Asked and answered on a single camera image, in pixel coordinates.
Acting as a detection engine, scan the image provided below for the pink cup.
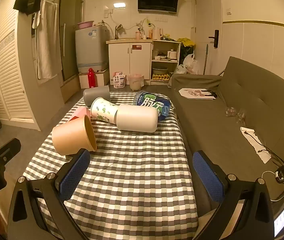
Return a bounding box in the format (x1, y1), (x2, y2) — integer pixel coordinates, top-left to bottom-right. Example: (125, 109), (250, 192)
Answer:
(67, 106), (92, 123)

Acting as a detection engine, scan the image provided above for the red bottle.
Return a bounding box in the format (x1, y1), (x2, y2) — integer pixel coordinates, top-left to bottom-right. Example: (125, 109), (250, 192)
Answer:
(87, 67), (96, 89)

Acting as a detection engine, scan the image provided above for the black cable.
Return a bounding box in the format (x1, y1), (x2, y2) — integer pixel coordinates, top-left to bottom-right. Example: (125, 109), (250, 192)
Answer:
(244, 130), (284, 183)

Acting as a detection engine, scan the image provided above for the white charging cable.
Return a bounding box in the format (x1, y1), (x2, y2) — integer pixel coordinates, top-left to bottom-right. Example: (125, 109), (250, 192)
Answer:
(262, 171), (284, 202)

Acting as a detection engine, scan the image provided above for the white entrance door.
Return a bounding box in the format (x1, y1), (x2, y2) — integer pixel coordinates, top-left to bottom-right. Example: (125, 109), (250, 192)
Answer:
(194, 0), (224, 75)

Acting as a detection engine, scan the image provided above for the clear plastic wrapper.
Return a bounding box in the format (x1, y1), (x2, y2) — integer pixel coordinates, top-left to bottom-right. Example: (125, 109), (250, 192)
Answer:
(224, 106), (248, 125)

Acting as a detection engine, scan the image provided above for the grey cooking pot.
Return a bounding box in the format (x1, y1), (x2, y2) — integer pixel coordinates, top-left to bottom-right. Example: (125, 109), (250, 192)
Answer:
(152, 66), (169, 76)

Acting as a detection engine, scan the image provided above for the printed card on sofa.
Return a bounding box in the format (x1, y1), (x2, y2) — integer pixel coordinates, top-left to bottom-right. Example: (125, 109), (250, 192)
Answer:
(178, 88), (218, 100)

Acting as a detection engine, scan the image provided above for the grey plastic cup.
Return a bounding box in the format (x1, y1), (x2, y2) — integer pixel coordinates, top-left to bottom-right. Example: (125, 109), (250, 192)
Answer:
(83, 85), (111, 106)

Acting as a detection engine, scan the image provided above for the white electric kettle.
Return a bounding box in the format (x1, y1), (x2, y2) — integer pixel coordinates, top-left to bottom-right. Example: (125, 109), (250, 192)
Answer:
(152, 27), (163, 40)

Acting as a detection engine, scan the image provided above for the white detergent refill bag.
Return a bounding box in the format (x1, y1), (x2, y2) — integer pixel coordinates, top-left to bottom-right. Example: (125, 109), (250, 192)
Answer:
(113, 71), (127, 89)

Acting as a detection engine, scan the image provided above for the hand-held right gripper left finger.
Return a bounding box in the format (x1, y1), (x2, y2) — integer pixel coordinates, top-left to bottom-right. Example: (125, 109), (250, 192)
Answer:
(7, 149), (91, 240)

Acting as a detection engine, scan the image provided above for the white washing machine stand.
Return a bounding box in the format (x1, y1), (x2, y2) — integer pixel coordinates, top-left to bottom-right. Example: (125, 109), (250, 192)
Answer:
(78, 69), (111, 89)

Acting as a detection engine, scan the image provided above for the black door handle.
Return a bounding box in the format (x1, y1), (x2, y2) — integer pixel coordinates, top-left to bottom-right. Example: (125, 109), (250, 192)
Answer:
(208, 30), (220, 48)

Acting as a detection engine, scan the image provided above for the white paper sheet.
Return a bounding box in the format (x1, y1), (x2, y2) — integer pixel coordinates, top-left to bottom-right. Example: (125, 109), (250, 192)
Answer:
(240, 126), (272, 164)

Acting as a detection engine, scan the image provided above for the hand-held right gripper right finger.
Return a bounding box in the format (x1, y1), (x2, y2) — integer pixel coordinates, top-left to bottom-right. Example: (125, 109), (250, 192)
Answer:
(192, 150), (275, 240)

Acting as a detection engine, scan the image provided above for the white hanging towel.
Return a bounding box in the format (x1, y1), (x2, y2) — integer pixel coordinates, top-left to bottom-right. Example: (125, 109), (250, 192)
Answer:
(32, 0), (59, 80)

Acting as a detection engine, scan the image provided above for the white sink cabinet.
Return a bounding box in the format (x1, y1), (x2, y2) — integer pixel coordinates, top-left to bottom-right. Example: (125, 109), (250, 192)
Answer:
(106, 39), (154, 81)

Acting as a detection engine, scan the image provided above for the mop with green handle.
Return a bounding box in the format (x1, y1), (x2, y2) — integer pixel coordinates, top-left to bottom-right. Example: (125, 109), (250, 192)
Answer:
(202, 43), (209, 75)

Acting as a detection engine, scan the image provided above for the trash bin with pink liner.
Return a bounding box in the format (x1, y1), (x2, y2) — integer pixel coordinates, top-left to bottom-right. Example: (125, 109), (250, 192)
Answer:
(128, 73), (145, 91)

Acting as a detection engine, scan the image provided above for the yellow plastic bag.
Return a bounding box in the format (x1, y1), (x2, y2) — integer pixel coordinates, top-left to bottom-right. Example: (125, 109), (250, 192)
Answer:
(177, 37), (195, 48)

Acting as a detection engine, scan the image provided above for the glass bathroom door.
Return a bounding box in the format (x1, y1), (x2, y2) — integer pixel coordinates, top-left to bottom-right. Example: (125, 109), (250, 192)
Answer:
(58, 0), (86, 83)

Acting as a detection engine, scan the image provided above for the pink plastic basin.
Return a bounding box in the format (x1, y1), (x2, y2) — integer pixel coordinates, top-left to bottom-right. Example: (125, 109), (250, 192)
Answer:
(77, 20), (94, 30)

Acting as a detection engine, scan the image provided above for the white plastic bag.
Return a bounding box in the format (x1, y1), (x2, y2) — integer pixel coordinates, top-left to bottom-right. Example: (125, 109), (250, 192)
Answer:
(176, 53), (199, 74)

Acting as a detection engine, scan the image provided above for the black hanging cloth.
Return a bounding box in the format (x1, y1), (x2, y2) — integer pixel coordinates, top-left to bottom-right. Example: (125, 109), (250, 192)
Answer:
(13, 0), (42, 15)

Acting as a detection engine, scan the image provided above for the grey-green sofa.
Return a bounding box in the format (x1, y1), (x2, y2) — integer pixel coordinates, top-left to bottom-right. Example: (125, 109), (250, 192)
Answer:
(168, 56), (284, 207)

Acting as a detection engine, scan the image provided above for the grey checkered cloth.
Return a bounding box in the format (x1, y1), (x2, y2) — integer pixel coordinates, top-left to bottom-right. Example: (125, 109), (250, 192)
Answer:
(22, 91), (199, 240)

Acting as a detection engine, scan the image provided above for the white plastic cup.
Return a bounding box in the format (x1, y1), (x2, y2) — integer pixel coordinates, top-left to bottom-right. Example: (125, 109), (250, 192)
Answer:
(116, 104), (159, 134)

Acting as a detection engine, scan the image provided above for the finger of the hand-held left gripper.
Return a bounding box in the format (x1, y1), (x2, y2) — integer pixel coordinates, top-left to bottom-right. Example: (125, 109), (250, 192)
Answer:
(0, 138), (22, 167)

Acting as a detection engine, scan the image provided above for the metal faucet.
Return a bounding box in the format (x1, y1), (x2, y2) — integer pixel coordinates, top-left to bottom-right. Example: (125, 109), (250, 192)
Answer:
(114, 24), (124, 40)

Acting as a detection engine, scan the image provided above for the white louvered wardrobe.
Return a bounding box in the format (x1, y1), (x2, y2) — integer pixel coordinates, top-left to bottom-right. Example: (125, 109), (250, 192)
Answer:
(0, 0), (65, 131)

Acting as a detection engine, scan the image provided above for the white green-printed paper cup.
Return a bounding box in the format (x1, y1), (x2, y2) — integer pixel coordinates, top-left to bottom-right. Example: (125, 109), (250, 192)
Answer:
(90, 97), (119, 124)

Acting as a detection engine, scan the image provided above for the tan paper cup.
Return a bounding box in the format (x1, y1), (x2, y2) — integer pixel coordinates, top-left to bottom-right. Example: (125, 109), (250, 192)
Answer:
(51, 115), (98, 156)

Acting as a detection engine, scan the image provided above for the white open shelf unit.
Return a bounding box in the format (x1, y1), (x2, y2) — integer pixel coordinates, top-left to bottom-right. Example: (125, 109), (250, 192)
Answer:
(150, 39), (182, 86)

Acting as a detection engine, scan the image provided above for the grey washing machine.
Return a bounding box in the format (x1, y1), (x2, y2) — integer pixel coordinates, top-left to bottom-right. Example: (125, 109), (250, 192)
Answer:
(75, 26), (109, 74)

